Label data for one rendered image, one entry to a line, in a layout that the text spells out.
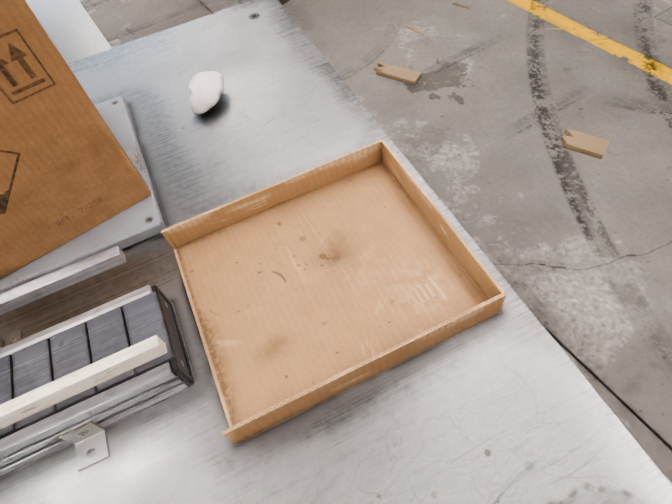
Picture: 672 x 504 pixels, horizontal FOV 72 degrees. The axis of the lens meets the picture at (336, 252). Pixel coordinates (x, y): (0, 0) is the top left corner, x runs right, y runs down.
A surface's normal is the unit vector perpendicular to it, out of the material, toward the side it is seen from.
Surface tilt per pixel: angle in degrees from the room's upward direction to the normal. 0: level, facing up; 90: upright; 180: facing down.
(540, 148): 0
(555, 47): 0
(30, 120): 90
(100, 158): 90
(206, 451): 0
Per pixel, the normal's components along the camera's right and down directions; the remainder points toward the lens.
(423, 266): -0.11, -0.55
